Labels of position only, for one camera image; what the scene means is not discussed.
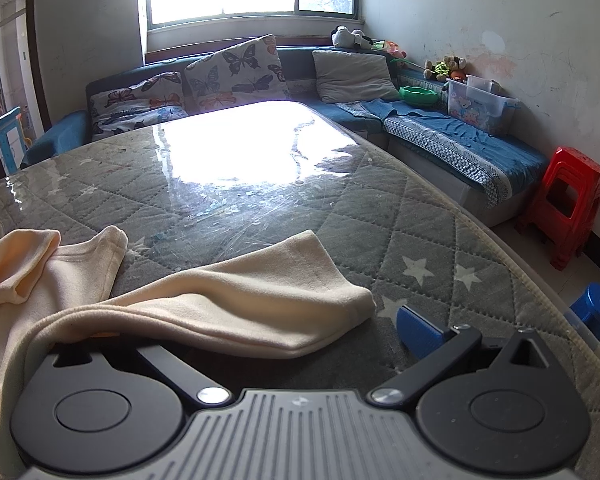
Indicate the blue sofa blanket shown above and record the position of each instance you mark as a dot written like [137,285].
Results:
[460,145]

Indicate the cream garment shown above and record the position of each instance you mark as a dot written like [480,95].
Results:
[230,300]

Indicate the blue painted cabinet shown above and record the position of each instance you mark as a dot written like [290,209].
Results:
[7,140]

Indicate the panda plush toy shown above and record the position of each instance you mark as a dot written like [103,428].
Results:
[350,37]

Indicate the grey pillow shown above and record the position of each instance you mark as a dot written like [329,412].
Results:
[352,77]

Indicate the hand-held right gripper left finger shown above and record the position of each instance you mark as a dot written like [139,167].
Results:
[170,367]

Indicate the brown and green plush toys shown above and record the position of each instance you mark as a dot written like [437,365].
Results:
[447,67]

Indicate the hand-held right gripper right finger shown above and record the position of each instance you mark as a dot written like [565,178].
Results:
[420,332]

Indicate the blue plastic stool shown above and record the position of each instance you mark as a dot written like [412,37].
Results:
[597,310]

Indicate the clear plastic storage box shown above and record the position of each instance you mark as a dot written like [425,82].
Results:
[480,107]

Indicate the green plastic bowl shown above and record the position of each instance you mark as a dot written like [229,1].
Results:
[419,96]

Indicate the butterfly print pillow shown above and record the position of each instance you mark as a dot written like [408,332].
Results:
[235,75]
[130,107]

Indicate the blue corner sofa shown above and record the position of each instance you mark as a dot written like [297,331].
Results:
[300,62]

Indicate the red plastic stool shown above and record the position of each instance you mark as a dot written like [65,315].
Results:
[570,195]

